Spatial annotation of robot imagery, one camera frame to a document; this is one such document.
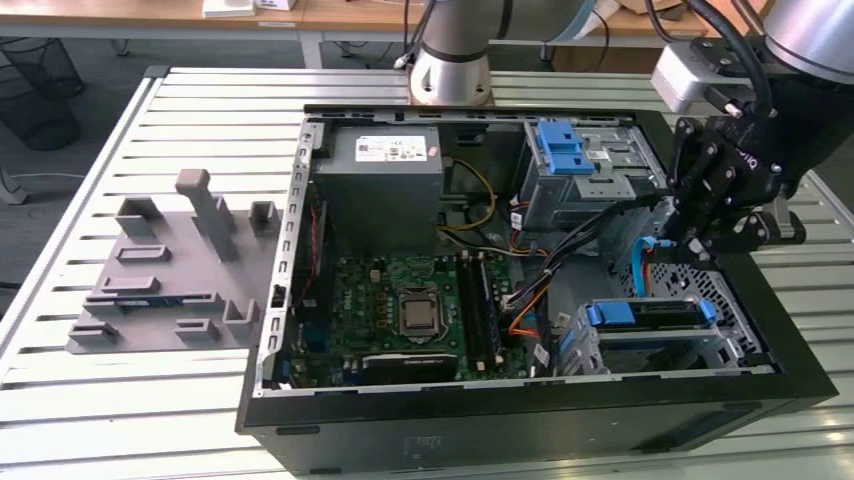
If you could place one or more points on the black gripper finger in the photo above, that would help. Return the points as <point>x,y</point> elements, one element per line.
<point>741,235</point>
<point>697,175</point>

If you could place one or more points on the hard disk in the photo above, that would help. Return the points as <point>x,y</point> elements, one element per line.
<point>610,314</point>

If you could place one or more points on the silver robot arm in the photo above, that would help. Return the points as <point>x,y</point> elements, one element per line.
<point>447,65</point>

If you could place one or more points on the silver disk bay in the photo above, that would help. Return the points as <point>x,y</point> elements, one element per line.
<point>661,334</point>

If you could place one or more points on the silver drive cage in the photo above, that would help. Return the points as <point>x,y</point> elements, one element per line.
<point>601,190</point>

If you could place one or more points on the blue drive latch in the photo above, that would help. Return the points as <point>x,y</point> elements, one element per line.
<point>561,150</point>

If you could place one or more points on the brown cardboard piece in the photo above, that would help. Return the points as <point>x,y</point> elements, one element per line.
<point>650,7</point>

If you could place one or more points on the black RAM stick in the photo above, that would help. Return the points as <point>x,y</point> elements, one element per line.
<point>494,325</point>
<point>475,310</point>

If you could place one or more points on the green motherboard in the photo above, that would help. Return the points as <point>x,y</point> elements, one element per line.
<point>427,270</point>

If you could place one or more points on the grey power supply unit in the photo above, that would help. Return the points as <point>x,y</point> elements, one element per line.
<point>381,210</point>

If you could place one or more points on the silver CPU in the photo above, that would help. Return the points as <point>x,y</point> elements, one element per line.
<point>417,315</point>

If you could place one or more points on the CPU socket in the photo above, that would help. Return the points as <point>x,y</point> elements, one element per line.
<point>419,338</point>

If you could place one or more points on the black PC case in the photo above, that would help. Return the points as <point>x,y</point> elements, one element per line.
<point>467,430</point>

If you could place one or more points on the black graphics card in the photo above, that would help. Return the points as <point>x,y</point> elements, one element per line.
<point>407,370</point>

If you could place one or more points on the wooden desk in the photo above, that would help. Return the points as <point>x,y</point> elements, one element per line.
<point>334,12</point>

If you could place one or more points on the white printed box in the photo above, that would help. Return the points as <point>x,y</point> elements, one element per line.
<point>277,4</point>

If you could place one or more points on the grey parts rack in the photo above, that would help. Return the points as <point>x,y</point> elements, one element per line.
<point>180,280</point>

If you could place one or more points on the blue-green RAM stick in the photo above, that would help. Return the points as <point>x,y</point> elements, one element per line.
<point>150,302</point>

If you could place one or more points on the black mesh bin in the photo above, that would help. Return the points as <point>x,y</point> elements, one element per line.
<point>40,90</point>

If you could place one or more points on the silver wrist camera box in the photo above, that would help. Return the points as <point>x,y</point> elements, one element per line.
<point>687,80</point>

